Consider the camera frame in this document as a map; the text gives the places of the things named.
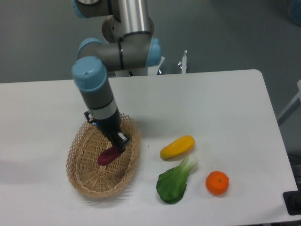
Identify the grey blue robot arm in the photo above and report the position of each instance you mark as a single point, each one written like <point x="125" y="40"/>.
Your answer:
<point x="89" y="72"/>

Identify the orange tangerine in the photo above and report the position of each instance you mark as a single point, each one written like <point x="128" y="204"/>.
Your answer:
<point x="217" y="182"/>

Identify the white frame at right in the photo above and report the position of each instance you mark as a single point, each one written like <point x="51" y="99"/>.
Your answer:
<point x="292" y="105"/>

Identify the black box at table edge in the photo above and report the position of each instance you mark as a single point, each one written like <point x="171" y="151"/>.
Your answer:
<point x="293" y="202"/>

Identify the purple sweet potato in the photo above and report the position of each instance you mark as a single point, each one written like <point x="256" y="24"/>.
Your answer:
<point x="108" y="156"/>

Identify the white metal base frame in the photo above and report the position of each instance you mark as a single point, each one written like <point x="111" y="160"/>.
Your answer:
<point x="181" y="65"/>

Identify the oval wicker basket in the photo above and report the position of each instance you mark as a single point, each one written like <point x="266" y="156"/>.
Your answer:
<point x="95" y="168"/>

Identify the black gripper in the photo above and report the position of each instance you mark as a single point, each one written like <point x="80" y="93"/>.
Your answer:
<point x="110" y="127"/>

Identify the green bok choy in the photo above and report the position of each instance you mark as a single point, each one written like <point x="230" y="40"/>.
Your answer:
<point x="171" y="185"/>

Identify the yellow mango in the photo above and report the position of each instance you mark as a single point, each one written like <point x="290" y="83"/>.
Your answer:
<point x="178" y="147"/>

